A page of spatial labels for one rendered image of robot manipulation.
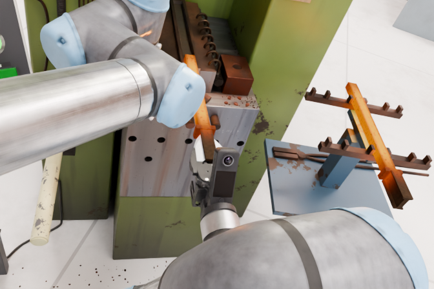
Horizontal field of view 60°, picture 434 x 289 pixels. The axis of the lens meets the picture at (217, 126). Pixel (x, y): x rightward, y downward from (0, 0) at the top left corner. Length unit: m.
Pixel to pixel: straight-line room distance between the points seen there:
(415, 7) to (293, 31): 3.77
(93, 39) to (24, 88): 0.18
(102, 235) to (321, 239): 1.53
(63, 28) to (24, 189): 1.55
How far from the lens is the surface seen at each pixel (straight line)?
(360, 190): 1.34
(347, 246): 0.38
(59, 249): 1.81
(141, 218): 1.50
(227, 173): 0.73
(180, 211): 1.48
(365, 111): 1.16
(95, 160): 1.53
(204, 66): 1.10
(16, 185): 2.02
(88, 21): 0.52
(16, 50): 0.93
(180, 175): 1.30
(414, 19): 5.00
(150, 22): 0.57
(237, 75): 1.12
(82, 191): 1.69
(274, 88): 1.36
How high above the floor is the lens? 1.59
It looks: 41 degrees down
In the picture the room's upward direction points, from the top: 18 degrees clockwise
